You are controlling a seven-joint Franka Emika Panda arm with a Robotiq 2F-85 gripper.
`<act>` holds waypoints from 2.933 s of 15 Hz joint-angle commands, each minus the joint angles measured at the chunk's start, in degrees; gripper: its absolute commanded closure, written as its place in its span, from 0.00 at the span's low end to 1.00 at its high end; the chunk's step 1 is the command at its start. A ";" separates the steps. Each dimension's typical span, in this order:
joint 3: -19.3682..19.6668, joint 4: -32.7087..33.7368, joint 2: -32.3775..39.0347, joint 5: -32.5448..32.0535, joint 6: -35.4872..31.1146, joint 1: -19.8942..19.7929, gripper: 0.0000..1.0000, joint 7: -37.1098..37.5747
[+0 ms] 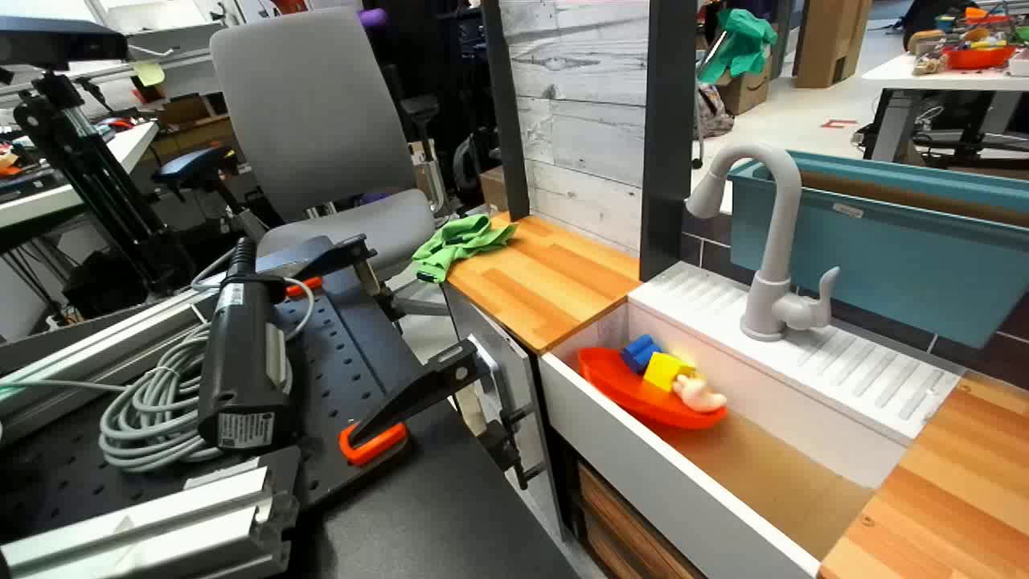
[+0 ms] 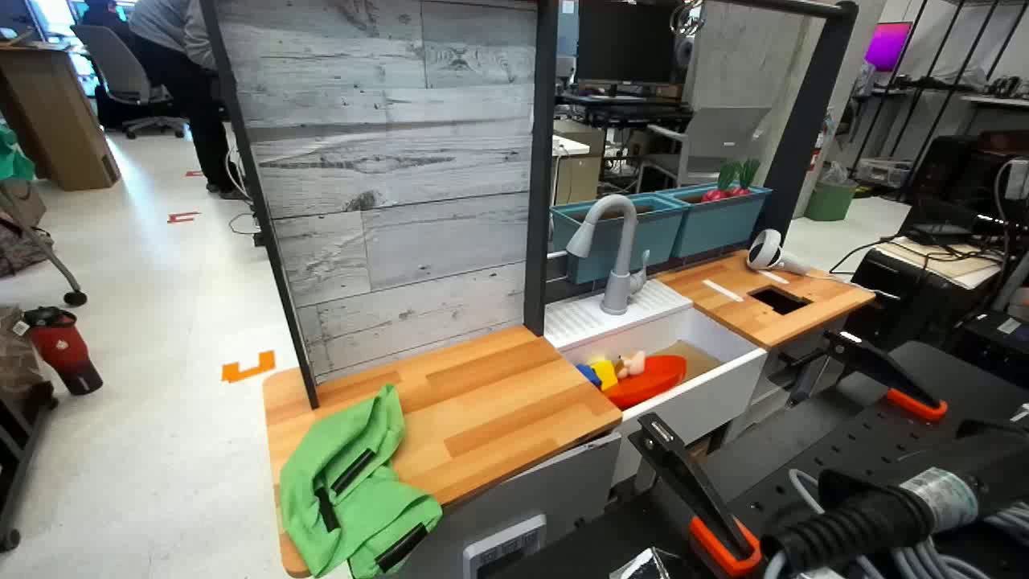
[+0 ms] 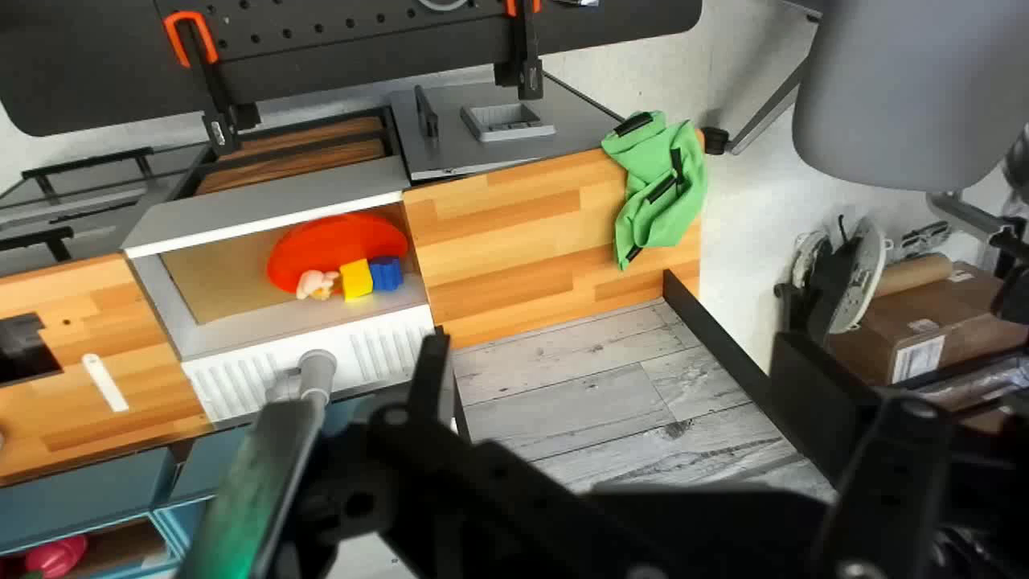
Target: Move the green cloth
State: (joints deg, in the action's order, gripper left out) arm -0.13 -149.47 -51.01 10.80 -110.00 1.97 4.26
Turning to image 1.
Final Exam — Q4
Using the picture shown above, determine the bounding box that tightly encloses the short aluminium extrusion block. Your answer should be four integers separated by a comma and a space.
0, 453, 305, 579

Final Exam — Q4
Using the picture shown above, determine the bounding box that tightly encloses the grey toy faucet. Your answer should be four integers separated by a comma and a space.
686, 142, 847, 346

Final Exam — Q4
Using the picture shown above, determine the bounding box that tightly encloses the white toy sink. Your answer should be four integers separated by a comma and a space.
537, 258, 966, 579

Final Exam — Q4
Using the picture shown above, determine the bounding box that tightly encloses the black flat panel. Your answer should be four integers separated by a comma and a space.
0, 14, 132, 72

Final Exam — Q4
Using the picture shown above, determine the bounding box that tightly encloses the grey office chair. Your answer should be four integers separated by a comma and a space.
156, 7, 452, 314

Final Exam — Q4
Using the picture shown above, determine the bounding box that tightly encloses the wooden countertop with cutout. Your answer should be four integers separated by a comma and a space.
818, 366, 1029, 579

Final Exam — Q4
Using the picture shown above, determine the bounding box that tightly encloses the wooden drawer front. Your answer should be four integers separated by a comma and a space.
571, 460, 706, 579

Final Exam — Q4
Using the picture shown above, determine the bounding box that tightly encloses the white desk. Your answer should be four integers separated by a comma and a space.
0, 115, 164, 234

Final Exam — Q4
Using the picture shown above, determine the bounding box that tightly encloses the wide black frame post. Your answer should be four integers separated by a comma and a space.
637, 0, 700, 283

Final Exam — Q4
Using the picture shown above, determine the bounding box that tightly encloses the grey coiled cable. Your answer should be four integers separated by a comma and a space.
96, 275, 323, 475

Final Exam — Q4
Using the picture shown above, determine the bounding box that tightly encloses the blue toy block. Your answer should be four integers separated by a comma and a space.
620, 332, 669, 377

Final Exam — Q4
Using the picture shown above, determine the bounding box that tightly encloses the yellow toy block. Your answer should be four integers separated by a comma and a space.
639, 352, 691, 399

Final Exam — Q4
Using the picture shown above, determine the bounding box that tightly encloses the cardboard box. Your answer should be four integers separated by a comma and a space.
790, 0, 879, 91

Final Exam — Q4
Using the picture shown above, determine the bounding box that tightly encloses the black clamp orange grip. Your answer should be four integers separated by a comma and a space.
229, 234, 378, 314
337, 339, 507, 470

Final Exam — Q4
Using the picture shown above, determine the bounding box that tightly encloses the black device with label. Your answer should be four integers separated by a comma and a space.
195, 234, 300, 453

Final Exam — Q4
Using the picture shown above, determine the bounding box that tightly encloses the long aluminium rail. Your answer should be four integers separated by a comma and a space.
0, 281, 238, 435

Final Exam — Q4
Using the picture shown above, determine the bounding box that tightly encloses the red bowl with toys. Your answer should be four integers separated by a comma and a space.
575, 346, 733, 435

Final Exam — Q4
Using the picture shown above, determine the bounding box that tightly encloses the teal hanging fabric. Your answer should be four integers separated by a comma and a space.
694, 7, 783, 91

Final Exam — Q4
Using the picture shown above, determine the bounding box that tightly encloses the plain wooden countertop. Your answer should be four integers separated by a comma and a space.
444, 213, 644, 356

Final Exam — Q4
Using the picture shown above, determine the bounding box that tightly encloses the white table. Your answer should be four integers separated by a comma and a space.
859, 48, 1029, 168

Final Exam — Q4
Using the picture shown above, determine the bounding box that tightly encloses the black tripod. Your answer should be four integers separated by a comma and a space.
11, 67, 201, 298

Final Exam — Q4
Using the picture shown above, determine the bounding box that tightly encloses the green cloth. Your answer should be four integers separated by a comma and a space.
412, 210, 519, 286

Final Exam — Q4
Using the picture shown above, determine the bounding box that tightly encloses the thin black frame post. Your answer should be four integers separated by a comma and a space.
480, 0, 533, 224

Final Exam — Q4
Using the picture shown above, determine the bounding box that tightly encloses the black perforated breadboard plate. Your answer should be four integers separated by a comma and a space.
0, 264, 476, 544

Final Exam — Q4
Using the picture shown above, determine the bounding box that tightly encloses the teal plastic bin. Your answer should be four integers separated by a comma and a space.
726, 148, 1029, 355

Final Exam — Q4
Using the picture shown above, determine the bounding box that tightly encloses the cream pink toy figure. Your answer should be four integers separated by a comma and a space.
672, 363, 733, 418

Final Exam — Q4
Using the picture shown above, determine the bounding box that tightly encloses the grey metal cabinet front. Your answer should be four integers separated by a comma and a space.
442, 283, 551, 494

